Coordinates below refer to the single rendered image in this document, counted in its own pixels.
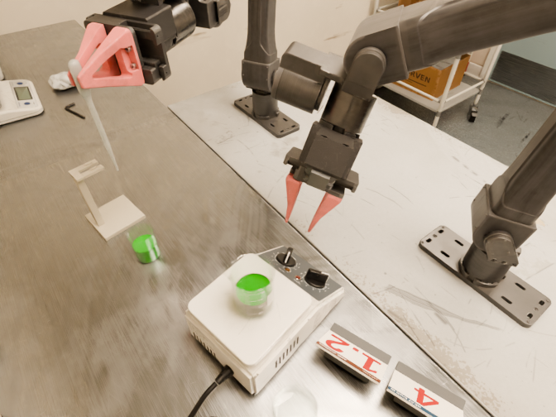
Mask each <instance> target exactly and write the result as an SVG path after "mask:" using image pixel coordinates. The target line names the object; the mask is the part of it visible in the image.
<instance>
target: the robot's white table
mask: <svg viewBox="0 0 556 417"><path fill-rule="evenodd" d="M334 83H335V82H334V81H332V80H331V82H330V84H329V86H328V90H327V92H326V94H325V96H324V100H323V102H322V104H321V106H320V109H319V111H315V110H314V112H313V114H311V113H307V112H305V111H303V110H300V109H298V108H295V107H292V106H290V105H288V104H286V103H282V102H281V101H278V107H279V109H280V111H281V112H283V113H284V114H285V115H287V116H288V117H290V118H291V119H293V120H294V121H296V122H297V123H298V124H299V125H300V129H299V130H298V131H297V132H293V133H291V134H290V135H288V136H285V137H282V138H276V137H275V136H273V135H272V134H271V133H269V132H268V131H267V130H266V129H265V128H264V127H262V126H261V125H259V124H258V123H257V122H255V121H254V120H253V119H251V118H250V117H248V116H247V115H246V114H245V113H244V112H243V111H241V110H240V109H239V108H237V107H236V106H235V105H234V100H236V99H239V98H242V97H245V96H247V95H249V94H252V89H249V88H246V86H244V85H243V83H242V80H241V81H238V82H236V83H233V84H229V85H226V86H223V87H221V88H218V89H214V90H212V91H209V92H207V93H202V94H200V95H197V96H194V97H192V98H187V99H185V100H183V101H180V102H178V103H173V104H171V105H168V106H167V108H168V109H169V110H170V111H171V112H172V113H173V114H174V115H176V117H177V118H178V119H179V120H180V121H181V122H182V123H183V124H184V125H185V126H187V127H188V128H189V129H190V130H191V131H192V132H193V133H194V134H195V135H196V136H197V137H198V138H199V139H200V140H201V141H202V142H204V143H205V144H206V145H207V146H208V147H209V148H210V149H211V150H212V151H213V152H214V153H215V154H216V155H217V156H218V157H219V158H220V159H221V160H223V161H224V162H225V163H226V164H227V165H228V166H229V167H230V168H231V169H232V170H233V171H234V172H235V173H236V174H237V175H238V176H240V177H241V178H242V179H243V180H244V181H245V182H246V183H247V184H248V185H249V186H250V187H251V188H252V189H253V190H254V191H255V192H256V193H258V194H259V195H260V196H261V197H262V198H263V199H264V200H265V201H266V202H267V203H268V204H269V205H270V206H271V207H272V208H273V209H274V210H275V211H276V212H277V213H278V214H279V215H280V216H281V217H282V218H283V219H284V220H285V216H286V210H287V195H286V183H285V179H286V176H287V175H288V174H289V173H290V168H291V167H292V165H289V164H287V165H285V164H283V161H284V159H285V155H286V153H287V152H288V151H289V150H290V149H291V148H292V147H293V146H295V147H297V148H299V149H301V150H303V147H304V144H305V141H306V139H307V136H308V135H309V131H310V128H311V127H312V124H313V122H314V121H318V122H319V119H320V118H321V115H322V113H323V111H324V108H325V105H326V103H327V101H328V97H329V95H330V93H331V91H332V88H333V85H334ZM372 96H374V97H376V98H377V100H376V102H375V104H374V107H373V109H372V111H371V113H370V116H369V118H368V119H367V122H366V125H365V127H364V128H363V130H362V133H361V134H359V135H360V137H359V138H361V139H362V142H363V143H362V147H361V149H360V151H359V152H358V155H357V158H356V160H355V161H354V164H353V166H352V169H351V170H353V171H356V172H357V173H358V174H359V185H358V187H357V190H356V192H355V193H352V192H351V190H350V189H346V188H345V194H344V196H343V199H342V201H341V203H340V204H338V205H337V206H336V207H335V208H333V209H332V210H331V211H330V212H328V213H327V214H326V215H324V216H323V217H322V218H321V219H320V220H319V221H318V222H317V224H316V225H315V226H314V228H313V229H312V230H311V231H310V232H308V229H309V225H310V224H311V221H312V219H313V217H314V215H315V213H316V211H317V209H318V207H319V204H320V202H321V200H322V198H323V196H324V194H325V191H322V190H319V189H316V188H314V187H312V186H309V185H307V184H306V183H302V185H301V188H300V192H299V194H298V197H297V200H296V202H295V206H294V208H293V210H292V213H291V215H290V218H289V220H288V222H287V223H288V224H289V225H290V226H291V227H293V228H294V229H295V230H296V231H297V232H298V233H299V234H300V235H301V236H302V237H303V238H304V239H305V240H306V241H307V242H308V243H310V244H311V245H312V246H313V247H314V248H315V249H316V250H317V251H318V252H319V253H320V254H321V255H322V256H323V257H324V258H325V259H326V260H327V261H329V262H330V263H331V264H332V265H333V266H334V267H335V268H336V269H337V270H338V271H339V272H340V273H341V274H342V275H343V276H344V277H346V278H347V279H348V280H349V281H350V282H351V283H352V284H353V285H354V286H355V287H356V288H357V289H358V290H359V291H360V292H361V293H362V294H363V295H365V296H366V297H367V298H368V299H369V300H370V301H371V302H372V303H373V304H374V305H375V306H376V307H377V308H378V309H379V310H380V311H381V312H382V313H383V314H384V315H385V316H386V317H387V318H388V319H389V320H390V321H391V322H392V323H393V324H394V325H395V326H396V327H397V328H399V329H400V330H401V331H402V332H403V333H404V334H405V335H406V336H407V337H408V338H409V339H410V340H411V341H412V342H413V343H414V344H415V345H417V346H418V347H419V348H420V349H421V350H422V351H423V352H424V353H425V354H426V355H427V356H428V357H429V358H430V359H431V360H432V361H433V362H435V363H436V364H437V365H438V366H439V367H440V368H441V369H442V370H443V371H444V372H445V373H446V374H447V375H448V376H449V377H450V378H452V379H453V380H454V381H455V382H456V383H457V384H458V385H459V386H460V387H461V388H462V389H463V390H464V391H465V392H466V393H467V394H468V395H469V396H471V397H472V398H473V399H474V400H475V401H476V402H477V403H478V404H479V405H480V406H481V407H482V408H483V409H484V410H485V411H486V412H487V413H488V414H489V415H490V416H491V417H556V195H555V196H554V197H553V198H552V199H551V200H550V202H549V203H548V204H547V206H546V208H545V210H544V212H543V213H542V215H541V216H540V217H539V218H538V219H537V220H536V221H535V222H536V227H537V231H536V232H534V233H533V234H532V235H531V236H530V237H529V238H528V239H527V240H526V241H525V242H524V243H523V244H522V245H521V246H520V247H521V254H520V256H519V257H518V260H519V265H518V266H517V267H514V266H512V267H511V268H510V269H509V271H511V272H512V273H514V274H515V275H517V276H519V278H521V279H522V280H524V281H525V282H527V283H528V284H530V285H531V286H533V287H534V288H535V289H536V290H538V291H539V292H541V293H542V294H544V295H546V296H547V297H548V298H550V300H551V303H552V304H551V305H550V306H549V307H548V308H547V309H546V311H545V312H544V313H543V314H542V315H541V316H540V317H539V319H538V320H537V321H536V322H535V323H534V324H533V325H532V326H531V327H530V328H524V327H522V326H520V325H519V324H518V323H517V322H516V321H514V320H513V319H511V318H510V317H509V316H508V315H506V314H505V313H503V312H502V311H501V310H499V309H498V308H497V307H496V306H495V305H493V304H492V303H491V302H489V301H488V300H487V299H485V298H484V297H483V296H481V295H480V294H478V293H477V292H476V291H475V290H474V289H473V288H471V287H470V286H469V285H467V284H466V283H465V282H463V281H462V280H460V279H459V278H458V277H456V276H455V275H454V274H453V273H452V272H451V271H449V270H448V269H446V268H445V267H444V266H442V265H441V264H440V263H438V262H437V261H436V260H435V259H433V258H432V257H431V256H430V255H428V254H427V253H426V252H424V251H423V250H422V249H420V248H419V242H420V240H421V239H422V238H423V237H425V236H426V235H428V234H429V233H430V232H432V231H433V230H434V229H435V228H437V227H438V226H440V225H444V226H446V227H447V228H449V229H451V230H452V231H454V232H455V233H456V234H457V235H459V236H460V237H462V238H464V239H465V240H466V241H468V242H470V243H471V244H472V216H471V203H472V201H473V199H475V197H476V196H477V194H478V193H479V192H480V190H481V189H482V187H483V186H484V185H485V184H489V185H491V184H492V183H493V181H494V180H495V179H496V178H497V177H498V176H499V175H502V174H503V173H504V172H505V171H506V169H507V168H508V167H509V166H507V165H503V164H502V163H500V162H499V161H496V160H494V159H492V158H491V157H490V156H487V155H485V154H484V153H482V152H480V151H478V150H476V149H474V148H473V147H471V146H469V145H467V144H465V143H463V142H461V141H459V140H458V139H456V138H454V137H451V136H449V134H447V133H445V132H442V131H440V130H439V129H437V128H436V127H432V126H431V125H429V124H428V123H426V122H424V121H422V120H420V119H418V118H417V117H414V116H413V115H411V114H409V113H407V112H405V111H403V110H401V109H400V108H398V107H396V106H394V105H392V104H390V103H388V102H387V101H385V100H383V99H381V98H378V97H377V96H376V95H374V94H373V95H372Z"/></svg>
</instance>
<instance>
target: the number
mask: <svg viewBox="0 0 556 417"><path fill-rule="evenodd" d="M391 387H392V388H394V389H395V390H397V391H399V392H400V393H401V394H403V395H405V396H407V397H408V398H410V399H412V400H413V401H414V402H416V403H417V404H419V405H421V406H423V407H424V408H425V409H427V410H429V411H430V412H432V413H434V414H435V415H437V416H438V417H461V411H459V410H457V409H455V408H454V407H452V406H451V405H449V404H448V403H446V402H444V401H443V400H440V399H439V398H438V397H436V396H435V395H433V394H431V393H429V392H428V391H426V390H425V389H423V388H421V387H420V386H418V385H416V384H415V383H414V382H412V381H410V380H408V379H406V378H405V377H403V376H402V375H400V374H399V373H396V374H395V377H394V380H393V382H392V384H391Z"/></svg>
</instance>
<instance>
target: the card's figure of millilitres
mask: <svg viewBox="0 0 556 417"><path fill-rule="evenodd" d="M320 342H321V343H323V344H324V345H326V346H327V347H329V348H331V349H333V350H334V351H335V352H337V353H339V354H340V355H342V356H343V357H345V358H347V359H348V360H349V361H351V362H353V363H355V364H356V365H358V366H359V367H361V368H362V369H364V370H365V371H368V372H369V373H371V374H372V375H373V376H375V377H377V378H378V379H380V376H381V374H382V372H383V370H384V368H385V365H384V364H382V363H381V362H378V361H377V360H376V359H374V358H373V357H371V356H369V355H367V354H366V353H364V352H363V351H361V350H359V349H358V348H356V347H354V346H353V345H352V344H350V343H348V342H346V341H344V340H343V339H341V338H340V337H338V336H337V335H335V334H333V333H331V332H329V333H328V334H327V335H326V336H325V337H324V338H323V339H322V340H321V341H320Z"/></svg>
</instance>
